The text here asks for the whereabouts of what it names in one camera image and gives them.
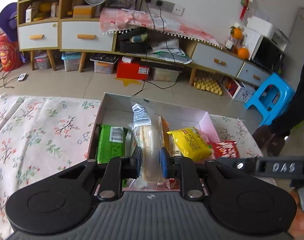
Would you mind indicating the yellow snack pack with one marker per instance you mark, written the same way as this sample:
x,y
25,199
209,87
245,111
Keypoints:
x,y
190,143

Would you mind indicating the wooden shelf cabinet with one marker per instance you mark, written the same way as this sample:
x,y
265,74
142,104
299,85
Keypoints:
x,y
38,26

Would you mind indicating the brown slipper foot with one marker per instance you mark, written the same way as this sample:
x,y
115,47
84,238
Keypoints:
x,y
275,143

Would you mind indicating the pink tablecloth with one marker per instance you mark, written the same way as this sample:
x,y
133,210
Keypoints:
x,y
121,20

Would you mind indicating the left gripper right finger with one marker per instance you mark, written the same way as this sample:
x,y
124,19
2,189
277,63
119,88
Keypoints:
x,y
182,168

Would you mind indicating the orange fruit upper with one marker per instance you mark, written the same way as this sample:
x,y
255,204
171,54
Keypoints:
x,y
236,33

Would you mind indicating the purple hat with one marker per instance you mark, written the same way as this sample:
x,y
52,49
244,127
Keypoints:
x,y
8,21

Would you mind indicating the yellow egg tray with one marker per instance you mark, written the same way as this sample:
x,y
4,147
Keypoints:
x,y
207,84

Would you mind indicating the floral white cloth mat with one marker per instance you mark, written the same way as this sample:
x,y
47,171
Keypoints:
x,y
40,136

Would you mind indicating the orange fruit lower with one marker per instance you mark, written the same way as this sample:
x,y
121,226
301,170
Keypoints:
x,y
243,53

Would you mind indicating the pink cardboard box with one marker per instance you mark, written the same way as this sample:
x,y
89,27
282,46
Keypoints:
x,y
116,110

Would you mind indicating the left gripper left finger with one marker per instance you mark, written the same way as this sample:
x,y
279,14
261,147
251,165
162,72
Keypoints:
x,y
116,171

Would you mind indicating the black microwave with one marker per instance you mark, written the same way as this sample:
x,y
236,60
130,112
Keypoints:
x,y
267,55

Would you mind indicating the clear bread pack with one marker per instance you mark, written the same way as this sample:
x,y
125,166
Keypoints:
x,y
148,133

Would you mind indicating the wooden tv cabinet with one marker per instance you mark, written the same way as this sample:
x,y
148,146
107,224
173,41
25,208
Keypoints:
x,y
84,35

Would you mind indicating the person's right hand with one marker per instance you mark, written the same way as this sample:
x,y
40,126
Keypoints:
x,y
297,227

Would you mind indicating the red lantern bag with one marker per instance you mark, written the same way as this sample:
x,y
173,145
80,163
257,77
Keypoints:
x,y
10,56

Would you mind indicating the red shoe box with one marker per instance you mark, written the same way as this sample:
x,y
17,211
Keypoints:
x,y
133,70

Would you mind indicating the orange fruit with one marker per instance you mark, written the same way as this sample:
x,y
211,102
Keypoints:
x,y
243,53
236,33

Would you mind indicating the black open case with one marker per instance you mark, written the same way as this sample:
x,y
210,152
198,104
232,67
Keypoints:
x,y
133,41

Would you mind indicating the green snack pack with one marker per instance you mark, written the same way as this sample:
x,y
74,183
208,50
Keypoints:
x,y
112,143

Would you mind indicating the white printed carton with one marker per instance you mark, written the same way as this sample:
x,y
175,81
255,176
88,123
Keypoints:
x,y
239,91

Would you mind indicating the wall socket strip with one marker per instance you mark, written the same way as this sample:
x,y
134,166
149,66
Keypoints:
x,y
165,6

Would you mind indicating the blue plastic stool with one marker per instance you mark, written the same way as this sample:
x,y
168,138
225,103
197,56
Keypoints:
x,y
271,98

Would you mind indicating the clear storage bin blue lid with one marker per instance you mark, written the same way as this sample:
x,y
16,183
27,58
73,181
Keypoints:
x,y
71,61

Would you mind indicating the red crinkled snack pack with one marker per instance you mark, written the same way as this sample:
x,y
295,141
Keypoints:
x,y
224,149

